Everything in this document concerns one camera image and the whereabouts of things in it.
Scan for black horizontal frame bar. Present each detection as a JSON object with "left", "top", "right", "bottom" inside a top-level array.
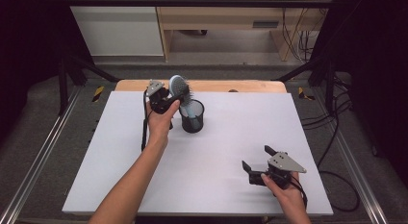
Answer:
[{"left": 64, "top": 0, "right": 336, "bottom": 9}]

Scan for aluminium floor rail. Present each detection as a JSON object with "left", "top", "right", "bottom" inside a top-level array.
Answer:
[
  {"left": 0, "top": 85, "right": 83, "bottom": 224},
  {"left": 312, "top": 86, "right": 391, "bottom": 224}
]

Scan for black curtain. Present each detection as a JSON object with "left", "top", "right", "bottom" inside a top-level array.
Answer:
[
  {"left": 0, "top": 0, "right": 94, "bottom": 141},
  {"left": 309, "top": 0, "right": 408, "bottom": 180}
]

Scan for person's right hand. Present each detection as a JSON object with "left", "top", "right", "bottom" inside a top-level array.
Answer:
[{"left": 260, "top": 172, "right": 306, "bottom": 215}]

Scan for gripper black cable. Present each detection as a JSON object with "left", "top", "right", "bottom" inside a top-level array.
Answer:
[
  {"left": 290, "top": 170, "right": 361, "bottom": 213},
  {"left": 140, "top": 88, "right": 152, "bottom": 153}
]

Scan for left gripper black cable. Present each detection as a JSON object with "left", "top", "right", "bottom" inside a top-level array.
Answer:
[{"left": 140, "top": 88, "right": 152, "bottom": 153}]

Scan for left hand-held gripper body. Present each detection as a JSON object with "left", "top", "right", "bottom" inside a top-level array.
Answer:
[{"left": 145, "top": 79, "right": 176, "bottom": 115}]

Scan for wooden desk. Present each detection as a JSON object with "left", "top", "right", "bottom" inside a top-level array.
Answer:
[{"left": 153, "top": 0, "right": 323, "bottom": 62}]

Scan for white cabinet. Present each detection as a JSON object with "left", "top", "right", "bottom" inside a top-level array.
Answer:
[{"left": 64, "top": 0, "right": 166, "bottom": 57}]

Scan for person's left hand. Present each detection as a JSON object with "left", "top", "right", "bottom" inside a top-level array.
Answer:
[{"left": 145, "top": 99, "right": 181, "bottom": 146}]

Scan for black floor cables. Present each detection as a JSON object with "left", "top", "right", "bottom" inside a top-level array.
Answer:
[{"left": 300, "top": 73, "right": 355, "bottom": 169}]

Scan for hanging cables under desk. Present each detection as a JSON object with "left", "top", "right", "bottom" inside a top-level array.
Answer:
[{"left": 280, "top": 7, "right": 320, "bottom": 63}]

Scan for yellow black tape marker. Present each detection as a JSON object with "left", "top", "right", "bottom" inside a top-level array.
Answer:
[
  {"left": 91, "top": 86, "right": 106, "bottom": 104},
  {"left": 297, "top": 87, "right": 317, "bottom": 102}
]

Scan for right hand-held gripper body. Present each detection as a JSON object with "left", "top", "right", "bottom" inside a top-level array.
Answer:
[{"left": 261, "top": 151, "right": 308, "bottom": 190}]

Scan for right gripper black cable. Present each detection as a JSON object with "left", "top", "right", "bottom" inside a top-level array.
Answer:
[{"left": 290, "top": 170, "right": 361, "bottom": 213}]

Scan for black stand legs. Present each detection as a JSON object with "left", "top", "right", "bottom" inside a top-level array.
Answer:
[
  {"left": 271, "top": 55, "right": 337, "bottom": 114},
  {"left": 58, "top": 53, "right": 121, "bottom": 116}
]

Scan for black mesh pen cup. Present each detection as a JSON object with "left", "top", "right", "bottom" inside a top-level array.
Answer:
[{"left": 178, "top": 99, "right": 206, "bottom": 134}]

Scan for light blue hairbrush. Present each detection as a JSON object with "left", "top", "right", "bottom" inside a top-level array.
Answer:
[{"left": 168, "top": 74, "right": 197, "bottom": 119}]

